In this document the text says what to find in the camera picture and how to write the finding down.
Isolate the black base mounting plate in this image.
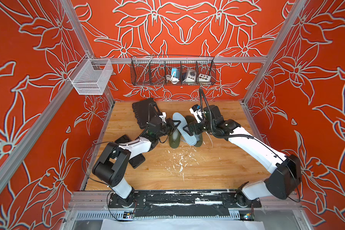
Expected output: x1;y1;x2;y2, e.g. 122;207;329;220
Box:
107;190;262;220

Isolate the white round socket adapter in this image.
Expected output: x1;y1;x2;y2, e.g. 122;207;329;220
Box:
184;69;197;83

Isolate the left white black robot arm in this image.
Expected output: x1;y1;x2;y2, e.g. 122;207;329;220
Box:
92;98;181;207

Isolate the black flat pad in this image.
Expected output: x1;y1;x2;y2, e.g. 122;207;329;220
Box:
115;135;146;169

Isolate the clear plastic wall bin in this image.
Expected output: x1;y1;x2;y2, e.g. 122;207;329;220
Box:
70;59;114;95

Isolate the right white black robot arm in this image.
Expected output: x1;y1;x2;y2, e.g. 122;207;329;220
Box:
181;89;301;208

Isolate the blue white box in basket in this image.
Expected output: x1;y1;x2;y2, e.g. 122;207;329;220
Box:
171;68;180;79

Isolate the grey insole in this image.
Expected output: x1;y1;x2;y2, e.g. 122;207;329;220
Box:
172;112;197;146

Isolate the green canvas shoe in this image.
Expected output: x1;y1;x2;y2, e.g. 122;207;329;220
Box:
185;116;203;148
169;129;181;149

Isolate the white dotted cube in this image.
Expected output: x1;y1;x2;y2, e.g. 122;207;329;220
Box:
198;74;211;83

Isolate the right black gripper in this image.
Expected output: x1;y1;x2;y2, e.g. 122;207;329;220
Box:
182;118;216;136

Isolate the black wire wall basket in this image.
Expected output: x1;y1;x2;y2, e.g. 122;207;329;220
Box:
130;55;217;86

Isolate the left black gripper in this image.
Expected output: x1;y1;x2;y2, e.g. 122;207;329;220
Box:
155;119;181;140

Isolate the black plastic tool case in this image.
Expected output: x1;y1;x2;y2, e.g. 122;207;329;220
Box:
132;98;163;129

